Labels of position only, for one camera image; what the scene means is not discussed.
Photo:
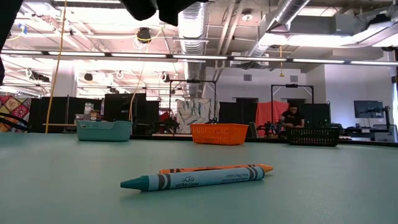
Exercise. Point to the small background robot arm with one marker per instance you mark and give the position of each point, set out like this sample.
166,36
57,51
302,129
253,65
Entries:
270,127

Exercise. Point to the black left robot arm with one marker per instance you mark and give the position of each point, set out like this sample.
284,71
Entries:
6,18

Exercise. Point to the long ceiling light strip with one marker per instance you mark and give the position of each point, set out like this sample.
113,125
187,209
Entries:
199,57

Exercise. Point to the white patterned cloth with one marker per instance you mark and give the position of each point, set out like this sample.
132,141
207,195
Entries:
194,113

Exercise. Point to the black partition panel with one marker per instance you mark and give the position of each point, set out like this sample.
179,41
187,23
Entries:
317,113
236,115
121,107
37,112

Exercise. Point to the stacked small boxes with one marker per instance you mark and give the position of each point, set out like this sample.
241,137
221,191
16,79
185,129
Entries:
93,115

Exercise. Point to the orange plastic basket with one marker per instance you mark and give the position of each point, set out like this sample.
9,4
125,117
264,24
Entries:
219,134

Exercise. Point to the teal plastic bin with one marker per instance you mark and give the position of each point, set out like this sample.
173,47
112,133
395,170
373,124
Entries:
104,132

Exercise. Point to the red cloth curtain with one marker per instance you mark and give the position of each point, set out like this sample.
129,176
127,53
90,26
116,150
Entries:
265,112

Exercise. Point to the person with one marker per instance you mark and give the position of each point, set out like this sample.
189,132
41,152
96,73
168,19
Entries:
293,118

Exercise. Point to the teal crayon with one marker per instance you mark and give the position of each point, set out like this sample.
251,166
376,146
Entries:
192,180

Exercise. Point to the colourful patchwork quilt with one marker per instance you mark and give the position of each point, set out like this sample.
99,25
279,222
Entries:
14,107

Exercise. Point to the orange crayon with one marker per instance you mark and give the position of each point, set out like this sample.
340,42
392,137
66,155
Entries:
265,168

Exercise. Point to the black plastic basket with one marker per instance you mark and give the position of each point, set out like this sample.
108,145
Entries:
314,137

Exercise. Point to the grey background workstation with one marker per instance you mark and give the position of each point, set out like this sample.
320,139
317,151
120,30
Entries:
384,133

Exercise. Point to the silver spiral duct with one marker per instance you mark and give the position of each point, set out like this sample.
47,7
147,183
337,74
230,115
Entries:
289,12
191,37

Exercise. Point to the black metal stand frame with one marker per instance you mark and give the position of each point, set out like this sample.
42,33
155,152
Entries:
192,81
292,85

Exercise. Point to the dark wall monitor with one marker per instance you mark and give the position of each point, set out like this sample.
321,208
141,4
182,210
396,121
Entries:
367,109

